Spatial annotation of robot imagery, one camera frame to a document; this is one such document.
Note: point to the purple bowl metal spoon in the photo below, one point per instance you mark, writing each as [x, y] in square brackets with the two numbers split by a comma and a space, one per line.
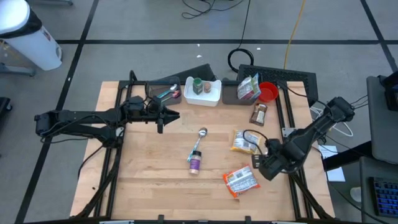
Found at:
[175, 94]

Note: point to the white computer mouse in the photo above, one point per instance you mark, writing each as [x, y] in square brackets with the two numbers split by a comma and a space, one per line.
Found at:
[356, 194]

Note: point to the grey table foot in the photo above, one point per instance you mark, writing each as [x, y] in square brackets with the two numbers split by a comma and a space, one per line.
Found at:
[49, 2]
[15, 70]

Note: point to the black desk beam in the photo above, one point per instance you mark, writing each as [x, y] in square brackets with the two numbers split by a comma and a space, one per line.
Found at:
[345, 157]

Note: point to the black desktop device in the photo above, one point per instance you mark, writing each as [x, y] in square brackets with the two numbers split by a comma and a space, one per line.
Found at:
[391, 93]

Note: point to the black aluminium table frame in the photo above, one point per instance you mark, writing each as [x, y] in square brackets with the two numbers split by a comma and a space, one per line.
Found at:
[122, 83]

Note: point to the backlit black keyboard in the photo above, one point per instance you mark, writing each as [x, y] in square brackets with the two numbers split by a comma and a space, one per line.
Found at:
[385, 196]

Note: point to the grey translucent plastic bin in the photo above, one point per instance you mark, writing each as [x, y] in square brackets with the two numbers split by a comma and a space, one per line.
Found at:
[230, 95]
[150, 93]

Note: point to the green red ramen packet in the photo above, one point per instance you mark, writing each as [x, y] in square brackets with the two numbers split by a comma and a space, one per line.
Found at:
[245, 88]

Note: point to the white plastic bin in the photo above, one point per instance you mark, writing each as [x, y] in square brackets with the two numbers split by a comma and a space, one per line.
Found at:
[202, 99]

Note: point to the green spice jar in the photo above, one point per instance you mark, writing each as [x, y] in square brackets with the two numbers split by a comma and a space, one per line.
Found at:
[197, 86]

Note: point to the blue white ramen packet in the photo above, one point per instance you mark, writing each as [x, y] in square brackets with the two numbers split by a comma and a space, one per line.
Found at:
[258, 91]

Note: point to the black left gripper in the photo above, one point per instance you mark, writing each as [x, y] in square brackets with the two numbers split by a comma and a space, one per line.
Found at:
[157, 113]

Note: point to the yellow ramen packet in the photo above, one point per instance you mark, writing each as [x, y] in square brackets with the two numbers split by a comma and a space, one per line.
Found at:
[241, 143]

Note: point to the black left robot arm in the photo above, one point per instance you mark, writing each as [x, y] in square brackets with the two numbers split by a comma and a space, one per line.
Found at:
[77, 119]

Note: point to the white paper sheet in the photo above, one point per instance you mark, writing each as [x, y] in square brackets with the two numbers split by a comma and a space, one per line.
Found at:
[335, 175]

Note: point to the white trash can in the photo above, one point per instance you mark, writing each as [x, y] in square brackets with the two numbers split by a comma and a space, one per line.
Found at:
[34, 49]

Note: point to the dark grey desk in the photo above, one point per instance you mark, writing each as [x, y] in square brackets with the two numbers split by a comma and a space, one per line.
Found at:
[365, 186]

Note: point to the small brown spice jar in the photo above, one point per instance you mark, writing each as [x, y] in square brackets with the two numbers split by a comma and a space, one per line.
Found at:
[207, 88]

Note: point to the brown spice jar white label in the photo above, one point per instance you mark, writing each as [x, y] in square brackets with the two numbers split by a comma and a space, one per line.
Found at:
[258, 114]

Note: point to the orange ramen packet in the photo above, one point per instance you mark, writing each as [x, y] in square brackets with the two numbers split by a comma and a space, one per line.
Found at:
[241, 182]

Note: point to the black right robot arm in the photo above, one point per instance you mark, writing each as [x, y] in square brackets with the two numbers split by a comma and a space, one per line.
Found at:
[311, 133]

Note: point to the purple label spice jar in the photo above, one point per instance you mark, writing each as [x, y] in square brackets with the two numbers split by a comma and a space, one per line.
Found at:
[196, 163]

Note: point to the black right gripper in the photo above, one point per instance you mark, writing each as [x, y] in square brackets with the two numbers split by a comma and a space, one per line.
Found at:
[270, 161]

